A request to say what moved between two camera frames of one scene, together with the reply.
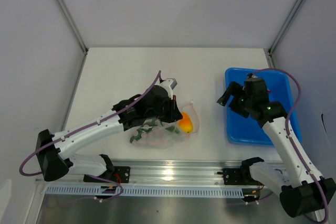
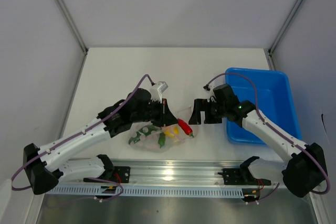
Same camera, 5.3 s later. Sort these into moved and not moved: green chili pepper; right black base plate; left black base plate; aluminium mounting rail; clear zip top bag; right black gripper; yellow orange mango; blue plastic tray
Moved: green chili pepper; yellow orange mango; right black gripper; clear zip top bag
Not moved: left black base plate; aluminium mounting rail; blue plastic tray; right black base plate
